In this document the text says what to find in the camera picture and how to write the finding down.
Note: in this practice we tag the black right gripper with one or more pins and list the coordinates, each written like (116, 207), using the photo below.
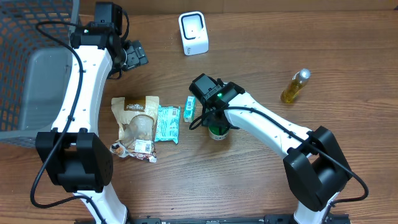
(218, 121)

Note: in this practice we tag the brown snack packet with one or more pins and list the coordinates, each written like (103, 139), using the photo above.
(136, 118)

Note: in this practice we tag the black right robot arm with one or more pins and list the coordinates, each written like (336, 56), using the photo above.
(315, 166)

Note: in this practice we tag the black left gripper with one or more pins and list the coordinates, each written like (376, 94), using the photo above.
(137, 56)

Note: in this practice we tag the dark grey mesh basket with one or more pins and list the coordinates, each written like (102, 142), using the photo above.
(35, 70)

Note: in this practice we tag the teal snack bar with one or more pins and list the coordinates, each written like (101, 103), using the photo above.
(168, 122)

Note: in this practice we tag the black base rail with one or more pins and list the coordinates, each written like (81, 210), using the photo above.
(217, 221)

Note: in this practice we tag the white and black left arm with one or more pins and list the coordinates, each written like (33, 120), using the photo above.
(72, 153)

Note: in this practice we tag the yellow liquid bottle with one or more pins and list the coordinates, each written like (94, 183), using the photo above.
(299, 80)

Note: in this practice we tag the green lidded jar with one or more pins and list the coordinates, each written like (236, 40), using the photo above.
(218, 132)

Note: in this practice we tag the teal Kleenex tissue pack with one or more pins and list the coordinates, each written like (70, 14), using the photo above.
(189, 110)

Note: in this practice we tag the white barcode scanner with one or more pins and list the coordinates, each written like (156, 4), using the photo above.
(193, 33)

